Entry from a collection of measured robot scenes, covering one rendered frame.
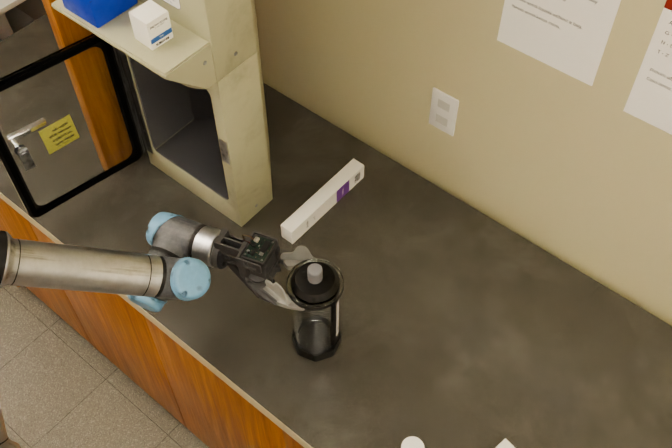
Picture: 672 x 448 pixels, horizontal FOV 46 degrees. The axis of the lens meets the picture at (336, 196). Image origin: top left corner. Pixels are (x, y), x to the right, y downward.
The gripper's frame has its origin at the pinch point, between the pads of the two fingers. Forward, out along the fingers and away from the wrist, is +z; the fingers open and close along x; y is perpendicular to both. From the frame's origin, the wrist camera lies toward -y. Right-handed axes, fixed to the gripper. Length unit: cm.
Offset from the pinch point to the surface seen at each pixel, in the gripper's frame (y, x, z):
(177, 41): 36, 19, -33
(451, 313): -25.0, 19.7, 21.9
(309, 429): -23.9, -17.0, 5.0
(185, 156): -12, 30, -50
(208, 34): 37, 21, -28
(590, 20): 36, 49, 34
